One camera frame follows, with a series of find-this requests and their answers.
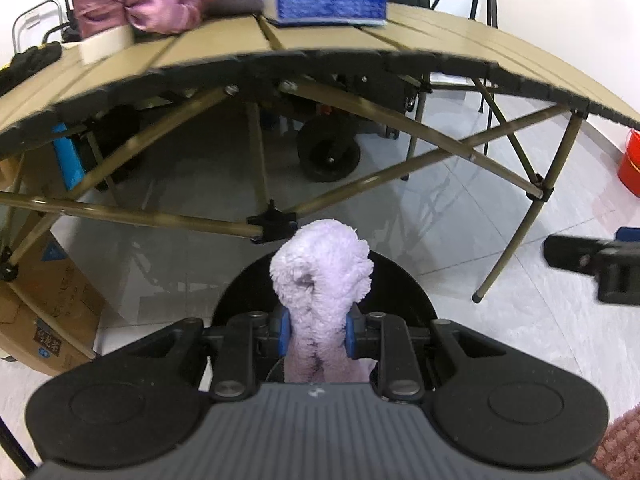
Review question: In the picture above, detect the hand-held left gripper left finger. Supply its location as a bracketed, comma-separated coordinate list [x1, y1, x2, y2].
[117, 306, 292, 403]

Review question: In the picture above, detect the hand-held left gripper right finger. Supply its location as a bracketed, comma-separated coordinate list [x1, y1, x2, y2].
[345, 307, 518, 405]

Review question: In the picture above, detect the lavender fluffy towel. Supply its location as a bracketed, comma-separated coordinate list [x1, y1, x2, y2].
[269, 219, 375, 385]

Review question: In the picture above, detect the black round trash bin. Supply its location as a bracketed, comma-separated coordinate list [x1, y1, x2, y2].
[211, 249, 440, 391]

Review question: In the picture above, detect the red plastic bucket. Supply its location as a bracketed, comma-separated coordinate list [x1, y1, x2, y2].
[616, 129, 640, 198]

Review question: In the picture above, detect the black folding wagon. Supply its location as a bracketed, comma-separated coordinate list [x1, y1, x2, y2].
[272, 72, 418, 183]

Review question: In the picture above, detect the pink fluffy rug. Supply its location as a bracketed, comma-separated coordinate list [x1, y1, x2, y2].
[592, 402, 640, 480]

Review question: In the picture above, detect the printed cardboard box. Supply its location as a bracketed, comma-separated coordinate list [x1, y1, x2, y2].
[0, 150, 106, 376]

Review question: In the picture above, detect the folding slatted camping table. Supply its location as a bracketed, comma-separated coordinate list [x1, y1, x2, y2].
[0, 2, 640, 361]

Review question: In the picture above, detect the blue box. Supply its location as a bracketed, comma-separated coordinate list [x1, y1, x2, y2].
[52, 122, 88, 191]

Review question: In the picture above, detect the blue plastic packet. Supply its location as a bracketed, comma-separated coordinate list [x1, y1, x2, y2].
[261, 0, 390, 28]

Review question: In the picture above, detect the pink satin cloth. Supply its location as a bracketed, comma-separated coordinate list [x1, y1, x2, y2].
[74, 0, 216, 38]

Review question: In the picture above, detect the white folding cart frame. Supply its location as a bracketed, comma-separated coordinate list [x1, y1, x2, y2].
[12, 0, 66, 53]

